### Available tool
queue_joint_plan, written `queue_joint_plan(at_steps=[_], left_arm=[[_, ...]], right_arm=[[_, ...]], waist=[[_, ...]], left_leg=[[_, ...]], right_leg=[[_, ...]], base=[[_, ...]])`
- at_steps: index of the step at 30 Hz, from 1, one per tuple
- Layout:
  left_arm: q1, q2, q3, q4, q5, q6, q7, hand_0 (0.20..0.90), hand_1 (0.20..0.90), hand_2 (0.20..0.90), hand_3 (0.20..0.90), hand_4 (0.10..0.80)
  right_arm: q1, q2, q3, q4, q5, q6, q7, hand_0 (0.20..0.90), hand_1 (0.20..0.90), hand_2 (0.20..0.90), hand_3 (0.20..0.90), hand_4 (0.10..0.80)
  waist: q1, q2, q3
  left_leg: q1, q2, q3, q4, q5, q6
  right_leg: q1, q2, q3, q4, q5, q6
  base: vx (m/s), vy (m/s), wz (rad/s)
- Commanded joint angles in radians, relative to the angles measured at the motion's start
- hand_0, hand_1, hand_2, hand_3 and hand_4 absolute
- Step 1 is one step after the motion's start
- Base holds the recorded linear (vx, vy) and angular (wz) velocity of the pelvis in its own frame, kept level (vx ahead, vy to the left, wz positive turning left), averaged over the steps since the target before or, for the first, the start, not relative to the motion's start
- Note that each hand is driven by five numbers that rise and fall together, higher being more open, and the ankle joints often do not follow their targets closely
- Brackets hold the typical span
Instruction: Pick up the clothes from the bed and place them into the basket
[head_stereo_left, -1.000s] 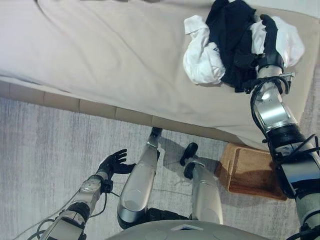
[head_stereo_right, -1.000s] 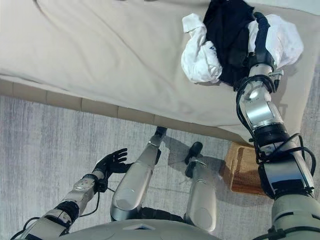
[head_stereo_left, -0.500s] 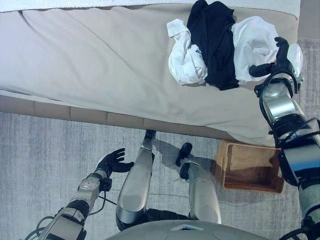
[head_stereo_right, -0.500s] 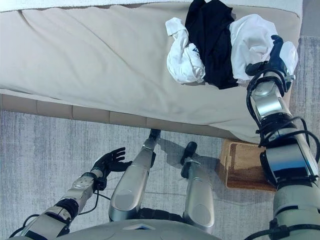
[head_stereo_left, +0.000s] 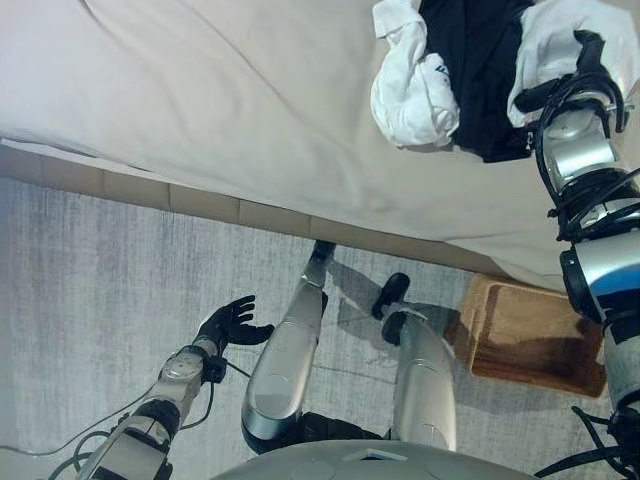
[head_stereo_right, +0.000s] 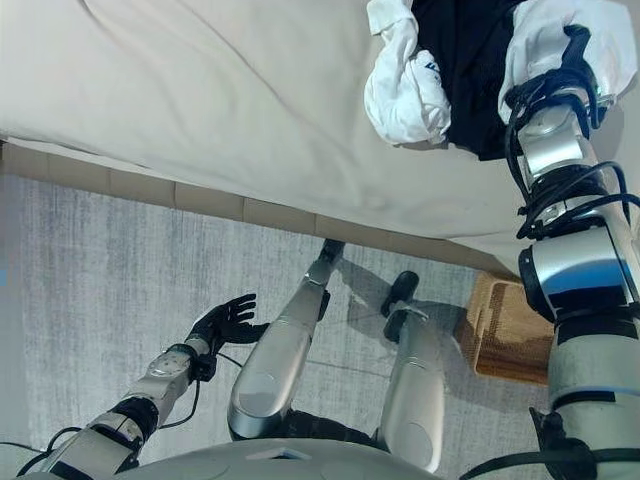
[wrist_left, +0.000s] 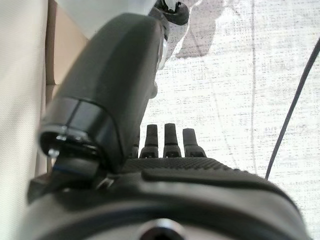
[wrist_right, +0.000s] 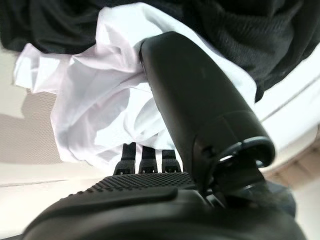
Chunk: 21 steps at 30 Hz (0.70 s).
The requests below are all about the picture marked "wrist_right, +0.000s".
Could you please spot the plain white garment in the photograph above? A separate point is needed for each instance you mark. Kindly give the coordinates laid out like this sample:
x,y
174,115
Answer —
x,y
100,87

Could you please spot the black garment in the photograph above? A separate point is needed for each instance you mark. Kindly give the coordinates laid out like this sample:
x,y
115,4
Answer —
x,y
250,37

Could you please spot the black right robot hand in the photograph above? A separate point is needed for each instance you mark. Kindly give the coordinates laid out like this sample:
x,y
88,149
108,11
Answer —
x,y
200,100

